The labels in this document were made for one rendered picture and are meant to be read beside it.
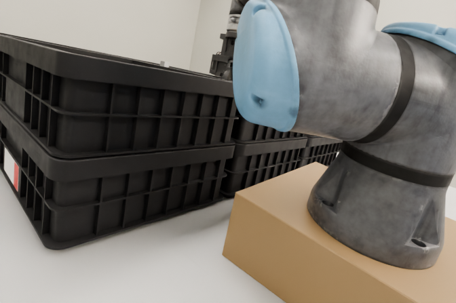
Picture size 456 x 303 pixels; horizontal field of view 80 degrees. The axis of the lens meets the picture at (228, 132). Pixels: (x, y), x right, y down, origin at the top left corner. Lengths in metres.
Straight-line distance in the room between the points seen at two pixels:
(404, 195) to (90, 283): 0.34
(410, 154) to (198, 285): 0.27
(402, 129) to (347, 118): 0.06
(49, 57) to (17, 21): 3.56
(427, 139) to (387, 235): 0.10
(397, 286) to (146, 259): 0.27
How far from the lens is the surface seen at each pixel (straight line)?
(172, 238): 0.43
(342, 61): 0.25
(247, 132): 0.53
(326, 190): 0.36
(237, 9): 0.76
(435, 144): 0.33
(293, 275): 0.35
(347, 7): 0.26
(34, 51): 0.39
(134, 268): 0.37
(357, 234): 0.33
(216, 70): 0.77
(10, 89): 0.53
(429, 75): 0.30
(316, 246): 0.33
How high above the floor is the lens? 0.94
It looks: 11 degrees down
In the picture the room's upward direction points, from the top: 11 degrees clockwise
